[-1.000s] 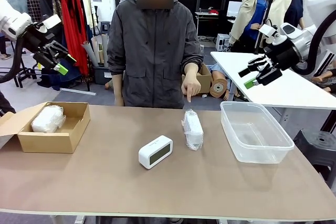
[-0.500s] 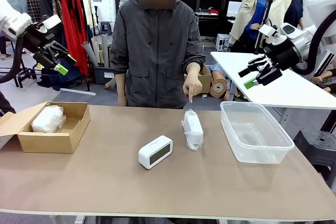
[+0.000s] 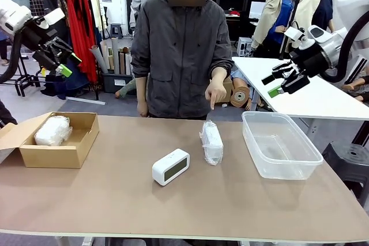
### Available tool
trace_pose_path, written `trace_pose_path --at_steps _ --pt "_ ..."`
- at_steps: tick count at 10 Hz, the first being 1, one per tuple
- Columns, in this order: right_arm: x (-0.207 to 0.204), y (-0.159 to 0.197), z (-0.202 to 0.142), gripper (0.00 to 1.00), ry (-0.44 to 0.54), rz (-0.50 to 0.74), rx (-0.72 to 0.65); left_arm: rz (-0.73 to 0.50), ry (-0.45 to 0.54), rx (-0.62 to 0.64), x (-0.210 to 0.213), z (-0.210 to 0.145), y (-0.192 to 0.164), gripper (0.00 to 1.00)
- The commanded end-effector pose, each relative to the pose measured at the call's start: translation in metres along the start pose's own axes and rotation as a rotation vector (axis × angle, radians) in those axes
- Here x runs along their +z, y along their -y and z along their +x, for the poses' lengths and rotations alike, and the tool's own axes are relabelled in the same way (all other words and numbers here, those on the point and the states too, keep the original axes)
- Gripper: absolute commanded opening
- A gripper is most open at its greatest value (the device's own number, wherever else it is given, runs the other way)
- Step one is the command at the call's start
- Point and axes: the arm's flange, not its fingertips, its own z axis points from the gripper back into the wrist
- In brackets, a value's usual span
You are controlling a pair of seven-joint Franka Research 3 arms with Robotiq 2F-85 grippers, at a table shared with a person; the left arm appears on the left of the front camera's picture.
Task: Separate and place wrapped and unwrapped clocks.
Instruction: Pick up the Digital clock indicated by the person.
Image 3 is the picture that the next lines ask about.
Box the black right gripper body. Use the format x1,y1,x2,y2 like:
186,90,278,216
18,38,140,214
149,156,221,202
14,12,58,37
289,43,329,78

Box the black hanging garment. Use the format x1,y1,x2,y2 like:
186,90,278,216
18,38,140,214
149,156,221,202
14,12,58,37
43,0,69,36

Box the person's left hand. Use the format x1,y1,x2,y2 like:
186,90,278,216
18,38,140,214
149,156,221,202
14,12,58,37
204,67,228,111

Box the black metal clothes rack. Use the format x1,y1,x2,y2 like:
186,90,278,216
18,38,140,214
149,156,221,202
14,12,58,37
0,0,107,105

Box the small cardboard box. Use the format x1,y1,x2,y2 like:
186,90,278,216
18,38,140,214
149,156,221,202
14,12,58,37
221,77,234,104

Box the black corrugated cable hose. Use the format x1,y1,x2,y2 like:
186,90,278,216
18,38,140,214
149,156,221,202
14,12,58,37
317,9,369,84
0,25,31,84

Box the floor mannequin limbs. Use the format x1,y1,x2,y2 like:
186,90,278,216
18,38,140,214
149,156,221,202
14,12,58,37
342,69,369,103

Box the grey leaning paper roll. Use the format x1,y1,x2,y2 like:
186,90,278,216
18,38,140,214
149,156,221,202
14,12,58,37
89,44,109,74

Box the white computer case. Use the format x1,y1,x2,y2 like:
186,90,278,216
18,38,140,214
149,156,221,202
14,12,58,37
236,37,254,56

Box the white table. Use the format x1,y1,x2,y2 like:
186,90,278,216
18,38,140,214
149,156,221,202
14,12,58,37
232,56,369,122

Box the grey step stool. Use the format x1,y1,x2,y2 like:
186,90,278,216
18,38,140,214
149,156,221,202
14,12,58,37
110,23,124,39

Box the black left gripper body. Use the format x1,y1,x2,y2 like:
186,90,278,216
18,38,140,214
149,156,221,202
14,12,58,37
24,20,63,71

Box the floor mannequin in green top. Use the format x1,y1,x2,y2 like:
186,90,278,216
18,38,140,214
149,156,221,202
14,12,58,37
115,80,138,99

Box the mannequin in cream vest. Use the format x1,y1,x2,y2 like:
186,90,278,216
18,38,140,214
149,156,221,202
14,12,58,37
291,0,337,51

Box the black tripod stand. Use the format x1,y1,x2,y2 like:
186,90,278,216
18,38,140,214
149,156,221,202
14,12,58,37
278,0,306,60

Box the person in grey jacket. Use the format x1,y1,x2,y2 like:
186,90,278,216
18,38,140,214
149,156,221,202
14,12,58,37
130,0,234,120

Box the brown cardboard tube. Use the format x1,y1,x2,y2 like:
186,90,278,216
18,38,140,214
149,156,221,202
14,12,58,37
118,47,127,75

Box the open brown cardboard box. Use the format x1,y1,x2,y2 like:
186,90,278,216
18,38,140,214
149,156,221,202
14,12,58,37
0,111,100,169

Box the person's right hand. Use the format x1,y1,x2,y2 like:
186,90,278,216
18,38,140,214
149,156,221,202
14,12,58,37
137,100,149,118

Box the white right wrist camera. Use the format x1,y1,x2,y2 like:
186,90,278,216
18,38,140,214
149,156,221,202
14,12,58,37
284,26,308,44

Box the dark plastic bin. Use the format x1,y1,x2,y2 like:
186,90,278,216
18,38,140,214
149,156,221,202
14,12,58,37
102,71,136,94

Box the mannequin in beige coat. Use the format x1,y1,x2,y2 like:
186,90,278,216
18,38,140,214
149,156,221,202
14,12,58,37
250,0,303,58

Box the black plastic stool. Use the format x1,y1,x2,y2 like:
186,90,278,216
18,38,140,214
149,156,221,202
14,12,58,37
321,141,369,200

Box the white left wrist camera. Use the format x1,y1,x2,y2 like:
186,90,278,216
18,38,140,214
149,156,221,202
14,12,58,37
34,7,66,30

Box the bystander's dark sleeve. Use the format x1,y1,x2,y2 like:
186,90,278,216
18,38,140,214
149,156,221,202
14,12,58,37
0,99,18,128

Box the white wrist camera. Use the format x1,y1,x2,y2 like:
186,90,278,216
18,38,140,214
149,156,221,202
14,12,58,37
284,26,308,44
34,7,66,30

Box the cream hanging garment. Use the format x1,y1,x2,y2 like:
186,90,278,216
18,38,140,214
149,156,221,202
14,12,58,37
88,0,104,36

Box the clear plastic container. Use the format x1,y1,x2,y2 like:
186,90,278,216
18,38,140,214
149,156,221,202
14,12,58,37
241,111,325,180

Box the grey upright paper roll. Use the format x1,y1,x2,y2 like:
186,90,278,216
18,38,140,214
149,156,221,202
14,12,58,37
111,37,121,75

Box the white unwrapped digital clock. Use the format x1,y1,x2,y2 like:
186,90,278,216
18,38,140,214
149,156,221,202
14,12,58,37
152,148,191,187

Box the dark checkered hanging garment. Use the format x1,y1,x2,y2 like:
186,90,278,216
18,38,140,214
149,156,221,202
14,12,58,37
28,0,46,18

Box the person's right forearm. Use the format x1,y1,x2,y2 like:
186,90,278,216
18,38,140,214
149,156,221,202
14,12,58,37
134,76,149,103

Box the white monitor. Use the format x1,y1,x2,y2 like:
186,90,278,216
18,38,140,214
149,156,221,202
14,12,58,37
249,1,269,19

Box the navy cloth pile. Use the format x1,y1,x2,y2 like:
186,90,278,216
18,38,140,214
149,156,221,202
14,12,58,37
40,74,90,100

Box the brown paper spool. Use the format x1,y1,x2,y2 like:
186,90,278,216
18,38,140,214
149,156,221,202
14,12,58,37
229,84,251,108

